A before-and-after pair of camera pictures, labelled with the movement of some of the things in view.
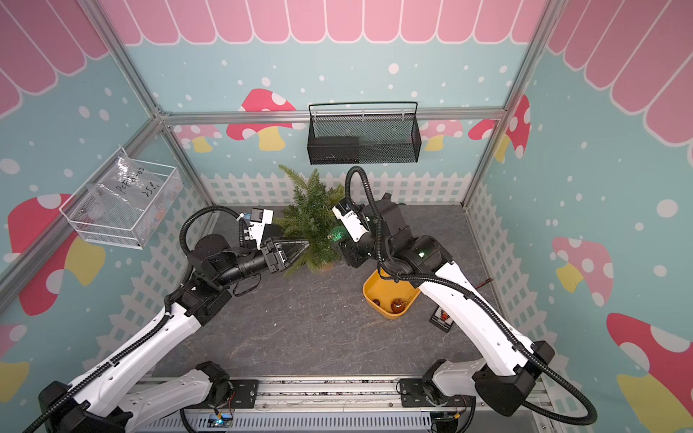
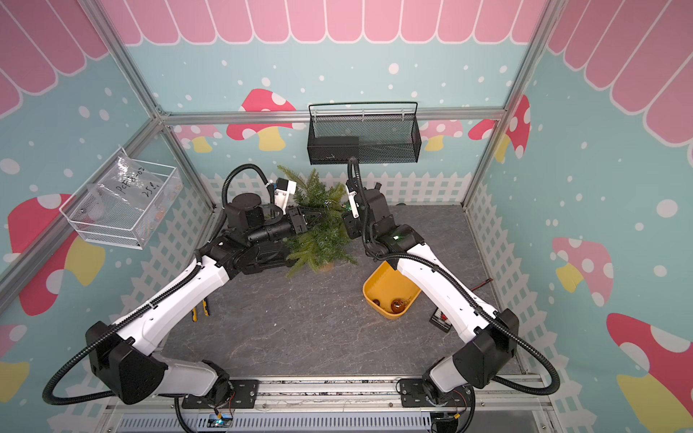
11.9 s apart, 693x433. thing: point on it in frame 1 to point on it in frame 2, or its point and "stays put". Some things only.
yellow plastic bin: (386, 298) stays put
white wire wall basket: (125, 203) stays put
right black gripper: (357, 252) to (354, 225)
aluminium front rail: (193, 394) stays put
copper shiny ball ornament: (398, 305) stays put
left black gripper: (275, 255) to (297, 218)
